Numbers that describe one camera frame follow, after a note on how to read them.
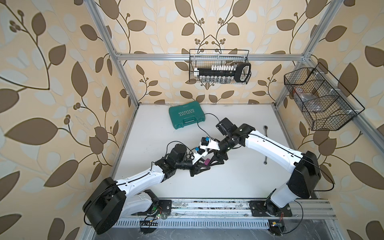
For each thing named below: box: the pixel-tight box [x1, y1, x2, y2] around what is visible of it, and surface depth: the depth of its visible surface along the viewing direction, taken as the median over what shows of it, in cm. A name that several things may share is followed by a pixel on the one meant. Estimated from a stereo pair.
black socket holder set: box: [193, 62, 252, 84], surface depth 86 cm
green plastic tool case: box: [169, 101, 206, 130], surface depth 111 cm
